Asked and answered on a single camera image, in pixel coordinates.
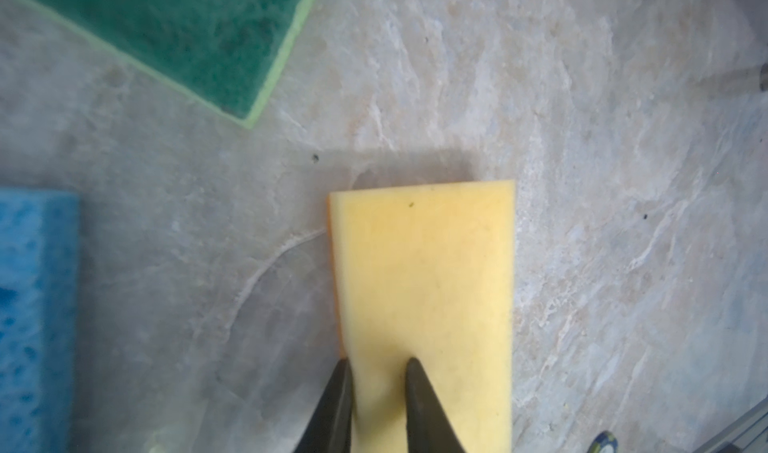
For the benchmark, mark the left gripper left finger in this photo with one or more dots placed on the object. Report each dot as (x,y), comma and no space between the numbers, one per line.
(329,428)

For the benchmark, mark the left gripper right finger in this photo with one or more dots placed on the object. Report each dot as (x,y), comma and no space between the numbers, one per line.
(427,425)

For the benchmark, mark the pale yellow sponge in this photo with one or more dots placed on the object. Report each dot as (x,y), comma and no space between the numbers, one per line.
(426,272)

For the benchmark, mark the white two-tier shelf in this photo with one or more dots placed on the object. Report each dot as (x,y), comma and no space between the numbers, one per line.
(735,83)

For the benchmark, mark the poker chip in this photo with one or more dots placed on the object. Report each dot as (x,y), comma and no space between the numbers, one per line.
(604,442)

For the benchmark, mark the blue sponge left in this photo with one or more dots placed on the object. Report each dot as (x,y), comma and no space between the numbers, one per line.
(39,281)

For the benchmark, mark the dark green scouring sponge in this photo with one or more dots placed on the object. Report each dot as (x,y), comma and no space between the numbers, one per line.
(228,54)

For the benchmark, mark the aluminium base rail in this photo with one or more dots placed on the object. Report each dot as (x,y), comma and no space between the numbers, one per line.
(748,434)

